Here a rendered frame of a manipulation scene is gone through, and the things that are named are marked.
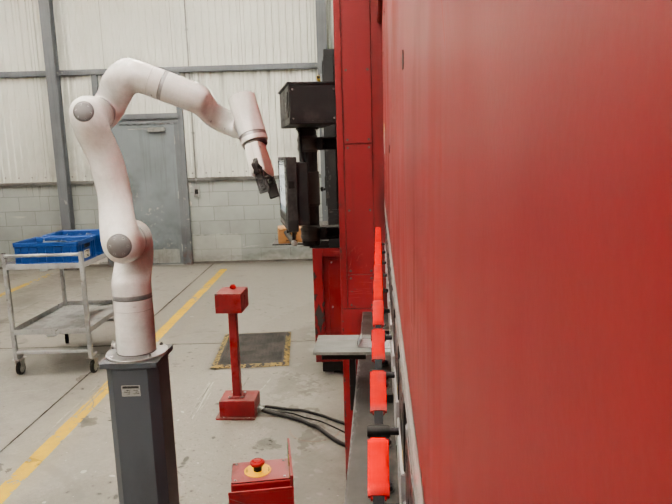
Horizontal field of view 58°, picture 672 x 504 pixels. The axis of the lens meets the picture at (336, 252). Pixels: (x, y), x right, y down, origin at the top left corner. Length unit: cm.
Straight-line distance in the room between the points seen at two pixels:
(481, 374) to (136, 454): 195
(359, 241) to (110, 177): 127
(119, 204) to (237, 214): 730
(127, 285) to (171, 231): 746
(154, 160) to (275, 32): 256
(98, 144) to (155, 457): 98
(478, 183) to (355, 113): 259
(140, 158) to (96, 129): 756
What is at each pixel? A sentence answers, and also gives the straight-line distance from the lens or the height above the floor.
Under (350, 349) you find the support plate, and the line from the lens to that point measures 192.
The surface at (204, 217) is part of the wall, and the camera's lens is 926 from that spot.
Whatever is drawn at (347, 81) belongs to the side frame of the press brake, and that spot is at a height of 192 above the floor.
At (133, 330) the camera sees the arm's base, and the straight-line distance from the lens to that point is 196.
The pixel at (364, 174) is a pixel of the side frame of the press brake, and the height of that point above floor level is 151.
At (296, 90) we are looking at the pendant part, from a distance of 292.
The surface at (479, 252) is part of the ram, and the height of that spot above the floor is 159.
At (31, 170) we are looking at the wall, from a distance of 1009.
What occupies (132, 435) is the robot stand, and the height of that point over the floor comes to 76.
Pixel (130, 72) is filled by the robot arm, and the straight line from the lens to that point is 191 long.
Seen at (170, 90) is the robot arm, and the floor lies 181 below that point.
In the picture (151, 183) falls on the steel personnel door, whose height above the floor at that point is 123.
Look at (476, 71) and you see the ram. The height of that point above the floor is 164.
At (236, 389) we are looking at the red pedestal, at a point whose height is 17.
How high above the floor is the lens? 162
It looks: 9 degrees down
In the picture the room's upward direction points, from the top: 2 degrees counter-clockwise
